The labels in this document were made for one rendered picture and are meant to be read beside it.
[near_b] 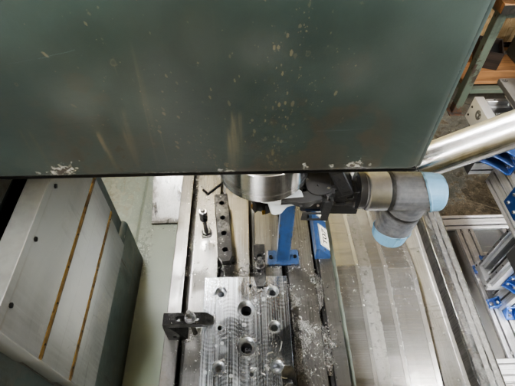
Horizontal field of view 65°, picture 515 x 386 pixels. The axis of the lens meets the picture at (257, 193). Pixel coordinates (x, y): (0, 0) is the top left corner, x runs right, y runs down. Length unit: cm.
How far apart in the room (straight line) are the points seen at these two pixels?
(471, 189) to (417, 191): 219
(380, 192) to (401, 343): 77
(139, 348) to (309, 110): 121
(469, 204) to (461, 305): 147
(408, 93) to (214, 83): 21
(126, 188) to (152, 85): 154
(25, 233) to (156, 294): 84
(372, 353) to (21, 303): 99
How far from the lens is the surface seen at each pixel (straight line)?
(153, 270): 164
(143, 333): 155
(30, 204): 88
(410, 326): 148
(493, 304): 224
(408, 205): 79
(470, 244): 239
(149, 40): 42
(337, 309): 124
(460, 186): 296
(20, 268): 82
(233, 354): 109
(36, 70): 48
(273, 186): 63
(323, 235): 131
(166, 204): 176
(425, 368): 147
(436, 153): 93
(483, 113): 162
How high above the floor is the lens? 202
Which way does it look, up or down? 51 degrees down
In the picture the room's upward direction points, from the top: straight up
